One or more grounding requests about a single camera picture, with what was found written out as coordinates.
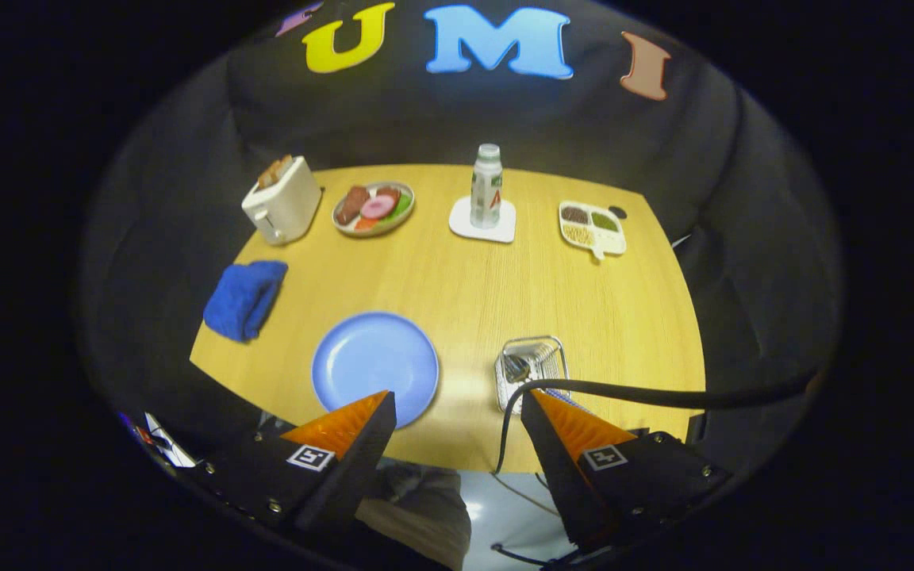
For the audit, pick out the white square coaster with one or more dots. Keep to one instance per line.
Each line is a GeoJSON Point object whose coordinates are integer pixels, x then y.
{"type": "Point", "coordinates": [461, 226]}

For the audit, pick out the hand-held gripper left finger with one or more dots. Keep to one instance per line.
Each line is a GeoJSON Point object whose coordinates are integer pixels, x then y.
{"type": "Point", "coordinates": [350, 476]}

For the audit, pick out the green lettuce leaf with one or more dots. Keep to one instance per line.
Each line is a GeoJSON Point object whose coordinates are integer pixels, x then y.
{"type": "Point", "coordinates": [403, 208]}

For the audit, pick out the brown toast slice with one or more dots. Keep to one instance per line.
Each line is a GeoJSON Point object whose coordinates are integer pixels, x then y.
{"type": "Point", "coordinates": [268, 174]}
{"type": "Point", "coordinates": [282, 164]}

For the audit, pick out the white drink bottle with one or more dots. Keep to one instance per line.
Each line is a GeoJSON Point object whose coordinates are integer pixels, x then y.
{"type": "Point", "coordinates": [486, 190]}

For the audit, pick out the brown meat piece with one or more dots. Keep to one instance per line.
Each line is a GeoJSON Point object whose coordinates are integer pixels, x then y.
{"type": "Point", "coordinates": [352, 204]}

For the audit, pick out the blue round plate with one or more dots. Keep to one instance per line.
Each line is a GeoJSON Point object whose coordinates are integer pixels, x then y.
{"type": "Point", "coordinates": [370, 365]}

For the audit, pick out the pink ham slice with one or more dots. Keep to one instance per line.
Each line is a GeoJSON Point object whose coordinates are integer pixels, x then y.
{"type": "Point", "coordinates": [378, 208]}

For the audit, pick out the white toaster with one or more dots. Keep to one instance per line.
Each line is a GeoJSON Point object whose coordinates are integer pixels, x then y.
{"type": "Point", "coordinates": [286, 210]}

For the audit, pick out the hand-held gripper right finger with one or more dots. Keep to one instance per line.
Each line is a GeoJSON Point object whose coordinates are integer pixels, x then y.
{"type": "Point", "coordinates": [564, 484]}

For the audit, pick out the orange carrot slice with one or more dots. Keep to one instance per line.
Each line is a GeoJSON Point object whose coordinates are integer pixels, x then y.
{"type": "Point", "coordinates": [366, 224]}

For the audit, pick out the person's legs in beige trousers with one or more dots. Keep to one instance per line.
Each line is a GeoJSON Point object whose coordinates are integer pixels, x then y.
{"type": "Point", "coordinates": [417, 507]}

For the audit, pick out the blue towel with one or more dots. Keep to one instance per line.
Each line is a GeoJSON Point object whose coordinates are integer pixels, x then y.
{"type": "Point", "coordinates": [243, 301]}

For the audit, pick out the white divided seasoning dish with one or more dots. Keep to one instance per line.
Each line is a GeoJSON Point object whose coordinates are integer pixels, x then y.
{"type": "Point", "coordinates": [612, 242]}

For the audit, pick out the small plate of food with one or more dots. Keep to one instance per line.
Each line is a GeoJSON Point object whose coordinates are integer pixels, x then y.
{"type": "Point", "coordinates": [346, 228]}

